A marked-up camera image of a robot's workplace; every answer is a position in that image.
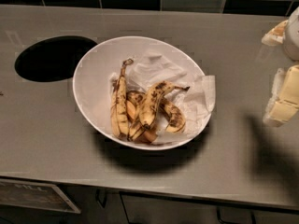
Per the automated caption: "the black cabinet handle left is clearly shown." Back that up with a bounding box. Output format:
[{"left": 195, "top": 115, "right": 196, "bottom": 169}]
[{"left": 95, "top": 189, "right": 107, "bottom": 208}]

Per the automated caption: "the spotted banana centre top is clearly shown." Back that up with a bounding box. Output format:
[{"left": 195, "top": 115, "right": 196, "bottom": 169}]
[{"left": 138, "top": 80, "right": 189, "bottom": 130}]

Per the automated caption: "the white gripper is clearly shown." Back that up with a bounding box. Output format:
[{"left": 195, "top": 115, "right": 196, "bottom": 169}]
[{"left": 262, "top": 7, "right": 299, "bottom": 127}]

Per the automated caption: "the black cabinet handle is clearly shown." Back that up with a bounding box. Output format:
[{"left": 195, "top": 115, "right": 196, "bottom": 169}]
[
  {"left": 216, "top": 207, "right": 256, "bottom": 224},
  {"left": 95, "top": 189, "right": 107, "bottom": 208}
]

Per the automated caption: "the spotted banana right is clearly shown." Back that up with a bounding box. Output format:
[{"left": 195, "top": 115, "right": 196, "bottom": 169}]
[{"left": 160, "top": 98, "right": 186, "bottom": 133}]

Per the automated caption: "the white oval bowl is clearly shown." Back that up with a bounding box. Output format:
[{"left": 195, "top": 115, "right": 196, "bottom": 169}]
[{"left": 73, "top": 36, "right": 206, "bottom": 151}]

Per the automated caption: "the white paper towel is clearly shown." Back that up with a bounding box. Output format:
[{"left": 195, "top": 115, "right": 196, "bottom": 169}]
[{"left": 109, "top": 50, "right": 217, "bottom": 146}]

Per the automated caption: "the black cabinet handle right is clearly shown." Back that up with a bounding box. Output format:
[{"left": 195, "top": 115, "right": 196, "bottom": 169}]
[{"left": 216, "top": 207, "right": 256, "bottom": 224}]

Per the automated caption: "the spotted banana bottom centre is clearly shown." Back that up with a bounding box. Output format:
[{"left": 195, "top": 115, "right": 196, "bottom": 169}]
[{"left": 126, "top": 91, "right": 157, "bottom": 143}]

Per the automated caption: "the long spotted banana left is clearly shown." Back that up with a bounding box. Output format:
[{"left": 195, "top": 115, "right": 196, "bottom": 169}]
[{"left": 110, "top": 59, "right": 134, "bottom": 138}]

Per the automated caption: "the black round counter hole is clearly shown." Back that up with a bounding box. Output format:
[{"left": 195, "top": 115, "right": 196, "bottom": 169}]
[{"left": 15, "top": 35, "right": 97, "bottom": 82}]

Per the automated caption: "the framed sign on cabinet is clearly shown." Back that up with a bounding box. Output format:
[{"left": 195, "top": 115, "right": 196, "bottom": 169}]
[{"left": 0, "top": 178, "right": 81, "bottom": 214}]

